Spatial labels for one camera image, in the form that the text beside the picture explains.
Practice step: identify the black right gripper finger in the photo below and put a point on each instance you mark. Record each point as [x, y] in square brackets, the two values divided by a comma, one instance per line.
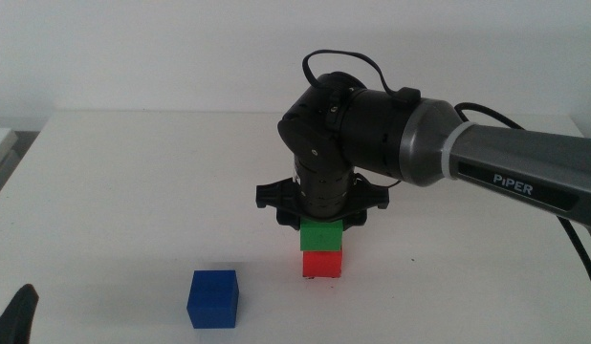
[290, 221]
[354, 220]

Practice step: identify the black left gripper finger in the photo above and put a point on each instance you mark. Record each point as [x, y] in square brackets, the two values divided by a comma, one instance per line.
[15, 317]

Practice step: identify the green cube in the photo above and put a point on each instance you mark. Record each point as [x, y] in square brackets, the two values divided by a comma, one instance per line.
[321, 236]

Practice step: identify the red cube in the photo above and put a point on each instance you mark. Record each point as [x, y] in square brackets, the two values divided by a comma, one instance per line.
[322, 265]

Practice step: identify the blue cube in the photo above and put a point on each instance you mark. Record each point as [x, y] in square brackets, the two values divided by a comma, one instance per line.
[213, 301]

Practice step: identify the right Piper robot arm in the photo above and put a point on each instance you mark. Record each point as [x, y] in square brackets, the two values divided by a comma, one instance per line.
[515, 153]

